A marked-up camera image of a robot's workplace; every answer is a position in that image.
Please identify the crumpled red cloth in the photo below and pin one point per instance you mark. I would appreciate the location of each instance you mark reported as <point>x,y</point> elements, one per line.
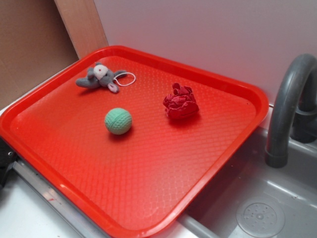
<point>181,103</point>

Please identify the grey toy faucet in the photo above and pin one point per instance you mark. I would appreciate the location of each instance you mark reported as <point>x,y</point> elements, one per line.
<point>294,114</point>

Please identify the green dimpled ball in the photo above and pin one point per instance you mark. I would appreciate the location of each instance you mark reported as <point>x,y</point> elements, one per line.
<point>118,121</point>

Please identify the grey plush mouse toy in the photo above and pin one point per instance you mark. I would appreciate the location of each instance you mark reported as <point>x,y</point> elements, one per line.
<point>101,76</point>

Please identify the grey plastic toy sink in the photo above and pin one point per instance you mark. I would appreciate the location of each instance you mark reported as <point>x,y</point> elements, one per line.
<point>249,199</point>

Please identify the black object at left edge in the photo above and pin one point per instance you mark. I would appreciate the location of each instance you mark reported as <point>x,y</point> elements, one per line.
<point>7,158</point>

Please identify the wooden board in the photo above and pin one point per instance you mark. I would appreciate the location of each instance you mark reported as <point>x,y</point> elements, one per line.
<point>83,25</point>

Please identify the red plastic serving tray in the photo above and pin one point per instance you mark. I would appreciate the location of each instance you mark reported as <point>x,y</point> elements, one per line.
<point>132,185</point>

